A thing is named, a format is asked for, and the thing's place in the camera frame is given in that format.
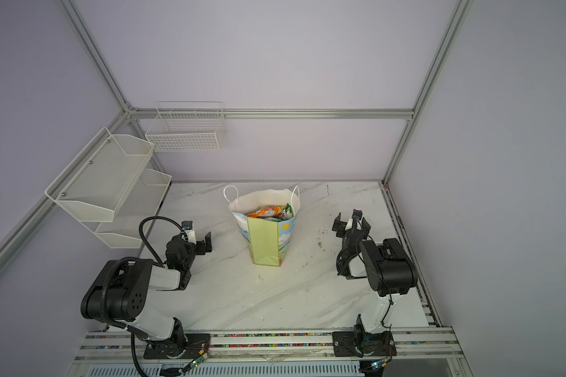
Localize white mesh two-tier shelf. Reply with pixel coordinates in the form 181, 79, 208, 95
45, 127, 171, 249

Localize orange Fox's candy bag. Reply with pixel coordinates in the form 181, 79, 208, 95
247, 206, 285, 218

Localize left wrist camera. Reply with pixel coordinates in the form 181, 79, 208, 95
181, 221, 197, 244

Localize green candy bag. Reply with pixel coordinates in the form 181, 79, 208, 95
278, 204, 295, 221

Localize floral paper gift bag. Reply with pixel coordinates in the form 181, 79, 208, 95
223, 185, 301, 267

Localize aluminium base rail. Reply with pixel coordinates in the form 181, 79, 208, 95
67, 327, 473, 376

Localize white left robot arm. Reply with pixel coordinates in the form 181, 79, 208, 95
80, 233, 212, 360

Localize white wire basket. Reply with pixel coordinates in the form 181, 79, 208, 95
146, 101, 227, 152

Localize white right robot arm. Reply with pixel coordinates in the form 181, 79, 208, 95
332, 210, 418, 361

